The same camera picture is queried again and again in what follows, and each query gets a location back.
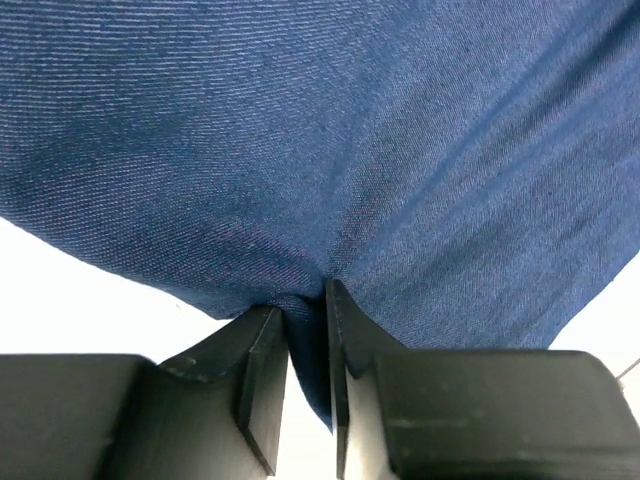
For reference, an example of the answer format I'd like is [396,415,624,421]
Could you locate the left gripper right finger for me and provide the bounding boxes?
[326,279,639,479]

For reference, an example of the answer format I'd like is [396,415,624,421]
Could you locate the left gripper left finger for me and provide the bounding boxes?
[1,306,288,480]

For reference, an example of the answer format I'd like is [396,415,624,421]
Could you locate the dark blue denim trousers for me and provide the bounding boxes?
[1,1,639,422]

